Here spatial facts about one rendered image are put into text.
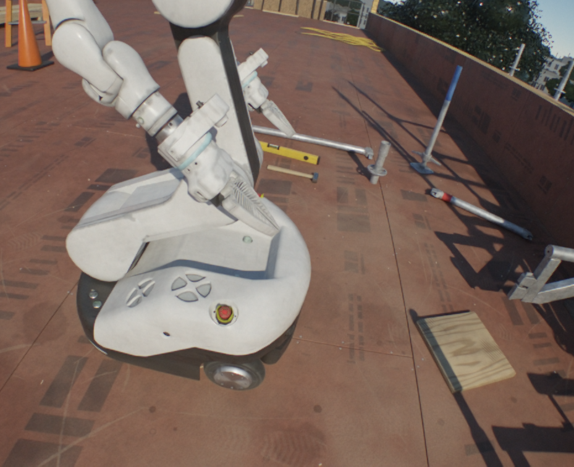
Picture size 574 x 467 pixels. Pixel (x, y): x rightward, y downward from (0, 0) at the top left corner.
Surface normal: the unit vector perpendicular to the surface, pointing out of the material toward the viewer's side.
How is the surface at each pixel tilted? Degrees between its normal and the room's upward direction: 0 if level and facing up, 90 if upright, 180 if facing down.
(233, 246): 0
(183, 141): 67
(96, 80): 104
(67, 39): 83
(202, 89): 90
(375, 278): 0
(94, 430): 0
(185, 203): 90
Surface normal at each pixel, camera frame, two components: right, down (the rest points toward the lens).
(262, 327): 0.59, -0.01
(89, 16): 0.95, -0.11
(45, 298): 0.15, -0.80
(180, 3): -0.18, 0.65
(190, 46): -0.18, 0.41
